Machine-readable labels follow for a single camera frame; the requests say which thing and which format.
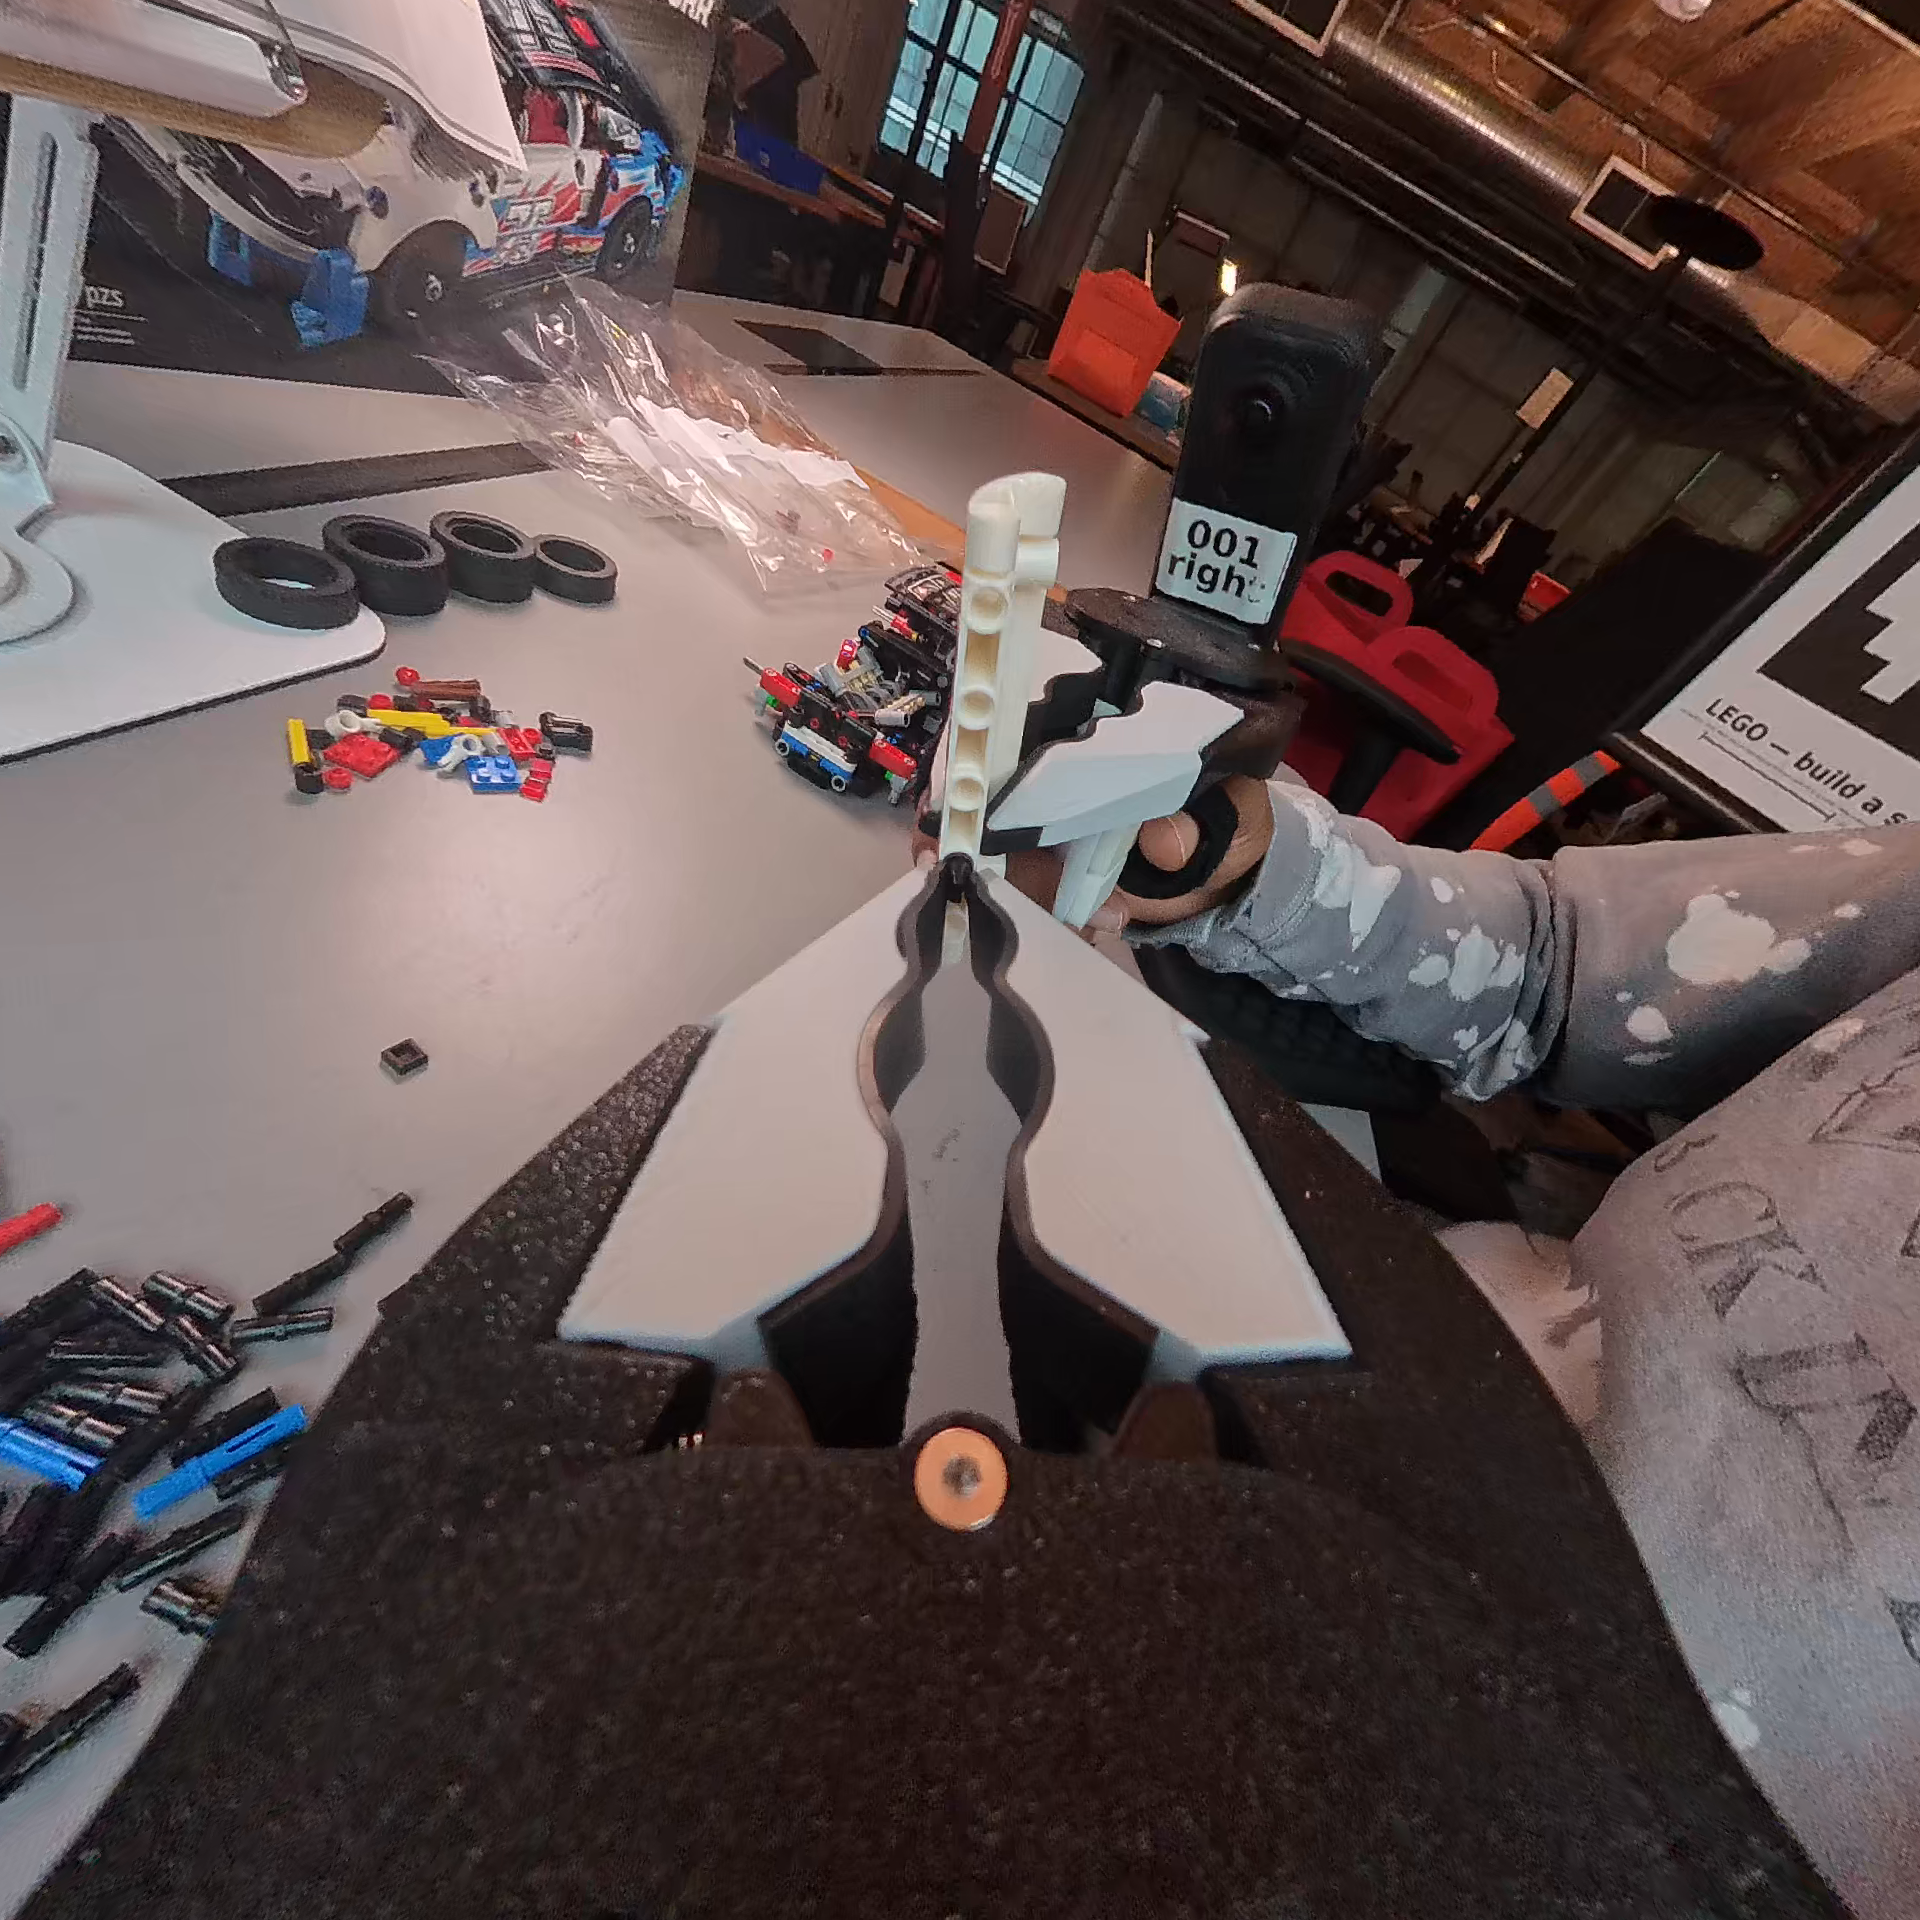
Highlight white toy beam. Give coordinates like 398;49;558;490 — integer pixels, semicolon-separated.
912;470;1070;962

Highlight pile of toy connector pins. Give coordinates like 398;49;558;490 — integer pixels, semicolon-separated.
0;1190;416;1801

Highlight pile of coloured toy pieces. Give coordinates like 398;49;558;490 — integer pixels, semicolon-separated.
285;670;596;800

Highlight red office chair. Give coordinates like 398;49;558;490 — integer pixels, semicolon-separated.
1283;552;1518;841

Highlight person's torso in grey sweatshirt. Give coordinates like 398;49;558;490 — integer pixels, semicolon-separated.
1439;977;1920;1920

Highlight white booklet stand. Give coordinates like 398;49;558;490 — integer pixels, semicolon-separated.
0;82;388;769

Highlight grey desk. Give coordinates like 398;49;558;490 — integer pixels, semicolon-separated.
0;285;1216;1920

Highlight person's right hand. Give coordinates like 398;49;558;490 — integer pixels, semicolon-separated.
1100;778;1279;934

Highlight orange plastic bin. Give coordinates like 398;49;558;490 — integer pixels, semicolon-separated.
1044;268;1186;414

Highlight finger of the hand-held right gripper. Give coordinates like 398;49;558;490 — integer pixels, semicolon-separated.
983;682;1250;852
1008;627;1119;753

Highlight person's right forearm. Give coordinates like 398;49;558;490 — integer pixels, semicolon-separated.
1148;780;1920;1120

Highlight partly built toy car model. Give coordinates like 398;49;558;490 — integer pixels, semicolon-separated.
750;563;963;805

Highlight metal ventilation duct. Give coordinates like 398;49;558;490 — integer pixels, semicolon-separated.
1327;0;1772;272

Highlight paned window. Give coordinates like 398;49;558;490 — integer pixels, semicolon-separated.
878;0;1086;189

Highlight instruction booklet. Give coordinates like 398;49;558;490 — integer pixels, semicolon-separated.
0;0;531;170

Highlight black framed marker sign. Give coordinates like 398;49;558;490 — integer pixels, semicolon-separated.
1605;435;1920;834

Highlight clear plastic bags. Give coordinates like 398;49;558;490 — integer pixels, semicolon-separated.
427;276;932;594

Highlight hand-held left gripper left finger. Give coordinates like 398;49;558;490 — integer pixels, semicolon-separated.
556;870;928;1374

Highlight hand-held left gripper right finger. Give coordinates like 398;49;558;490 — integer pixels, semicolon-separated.
975;877;1355;1374

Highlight toy car set box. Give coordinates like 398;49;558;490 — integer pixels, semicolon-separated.
66;0;723;378

